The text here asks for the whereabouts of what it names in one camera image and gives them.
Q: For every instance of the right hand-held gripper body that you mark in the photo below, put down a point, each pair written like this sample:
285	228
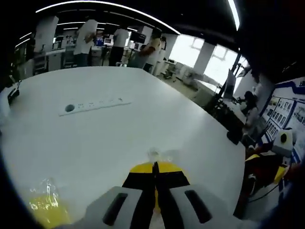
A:
282	146

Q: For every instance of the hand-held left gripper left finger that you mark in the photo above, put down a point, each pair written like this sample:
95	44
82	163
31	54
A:
133	190

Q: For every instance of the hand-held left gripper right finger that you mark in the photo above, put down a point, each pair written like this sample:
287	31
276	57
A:
176	190

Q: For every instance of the small clear plastic piece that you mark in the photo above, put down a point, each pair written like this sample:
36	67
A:
153	155

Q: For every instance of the yellow silicone block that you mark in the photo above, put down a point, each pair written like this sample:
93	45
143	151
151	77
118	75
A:
47	210

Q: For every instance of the person's dark red clothing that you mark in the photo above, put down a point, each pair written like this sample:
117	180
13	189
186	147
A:
264	171

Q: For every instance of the black rounded object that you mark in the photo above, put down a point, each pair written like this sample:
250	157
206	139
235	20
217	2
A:
234	138

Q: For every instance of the white table socket panel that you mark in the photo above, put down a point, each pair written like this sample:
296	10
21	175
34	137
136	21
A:
95	106

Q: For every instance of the white square column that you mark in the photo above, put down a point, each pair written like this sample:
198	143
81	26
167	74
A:
46	33
205	57

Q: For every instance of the white office chair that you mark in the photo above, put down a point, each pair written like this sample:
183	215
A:
169	71

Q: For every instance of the long ceiling light strip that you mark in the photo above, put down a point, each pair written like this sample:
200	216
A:
234	14

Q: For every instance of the small black device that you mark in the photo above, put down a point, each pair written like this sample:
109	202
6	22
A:
13	93

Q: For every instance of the curved ceiling light strip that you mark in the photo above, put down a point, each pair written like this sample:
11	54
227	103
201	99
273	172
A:
107	10

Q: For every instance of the blue white wall poster board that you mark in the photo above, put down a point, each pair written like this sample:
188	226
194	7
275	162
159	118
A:
286	107

